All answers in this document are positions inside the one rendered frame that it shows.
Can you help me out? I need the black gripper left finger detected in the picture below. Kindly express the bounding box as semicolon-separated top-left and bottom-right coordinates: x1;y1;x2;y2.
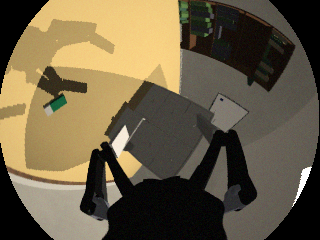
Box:
80;125;151;221

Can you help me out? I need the green and white eraser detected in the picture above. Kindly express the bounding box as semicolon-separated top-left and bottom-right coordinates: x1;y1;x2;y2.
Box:
44;94;67;116

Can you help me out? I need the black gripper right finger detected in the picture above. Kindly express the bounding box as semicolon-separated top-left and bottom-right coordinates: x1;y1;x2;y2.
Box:
171;113;257;215

